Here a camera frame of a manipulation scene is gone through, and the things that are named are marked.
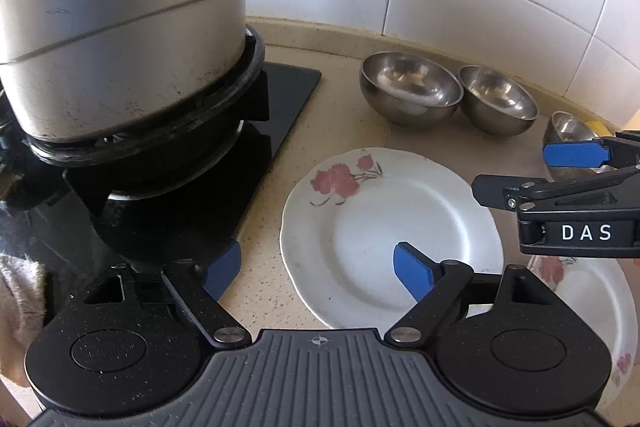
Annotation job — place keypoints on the large silver cooking pot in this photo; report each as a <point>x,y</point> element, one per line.
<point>120,12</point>

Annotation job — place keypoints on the yellow sponge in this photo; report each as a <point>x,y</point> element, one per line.
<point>596,128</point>

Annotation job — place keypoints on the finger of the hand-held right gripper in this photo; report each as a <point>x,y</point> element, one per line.
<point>500,194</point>
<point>575,155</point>

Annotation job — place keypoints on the black burner pot support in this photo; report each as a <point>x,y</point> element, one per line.
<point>250,67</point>

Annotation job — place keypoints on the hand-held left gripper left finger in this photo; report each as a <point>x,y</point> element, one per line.
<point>223,271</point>

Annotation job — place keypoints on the small steel bowl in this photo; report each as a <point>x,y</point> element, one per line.
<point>567,127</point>

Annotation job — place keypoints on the beige fluffy towel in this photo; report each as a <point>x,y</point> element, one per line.
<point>20,302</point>

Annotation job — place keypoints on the black glass gas stove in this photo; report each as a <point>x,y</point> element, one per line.
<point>280,107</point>

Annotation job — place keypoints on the white floral plate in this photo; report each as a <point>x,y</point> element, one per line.
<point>350,232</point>
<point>595,292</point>

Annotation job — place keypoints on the large steel bowl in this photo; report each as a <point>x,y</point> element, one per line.
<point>407,87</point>

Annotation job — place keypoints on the medium steel bowl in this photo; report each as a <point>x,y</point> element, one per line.
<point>500,99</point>

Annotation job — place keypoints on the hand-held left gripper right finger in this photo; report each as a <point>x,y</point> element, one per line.
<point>412,268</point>

